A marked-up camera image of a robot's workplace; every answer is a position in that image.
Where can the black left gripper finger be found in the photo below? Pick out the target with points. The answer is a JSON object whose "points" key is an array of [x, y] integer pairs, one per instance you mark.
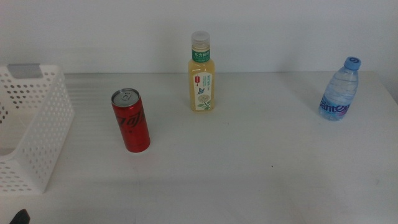
{"points": [[21, 217]]}

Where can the red cola can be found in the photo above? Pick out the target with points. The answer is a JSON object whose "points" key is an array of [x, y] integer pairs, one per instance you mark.
{"points": [[132, 124]]}

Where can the yellow tea bottle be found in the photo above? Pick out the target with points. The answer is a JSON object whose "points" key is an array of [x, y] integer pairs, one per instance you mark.
{"points": [[201, 90]]}

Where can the clear water bottle blue cap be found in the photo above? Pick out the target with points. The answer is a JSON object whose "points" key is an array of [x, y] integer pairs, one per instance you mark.
{"points": [[340, 90]]}

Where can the white perforated plastic basket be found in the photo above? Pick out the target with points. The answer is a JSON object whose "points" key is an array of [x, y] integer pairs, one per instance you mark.
{"points": [[46, 124]]}

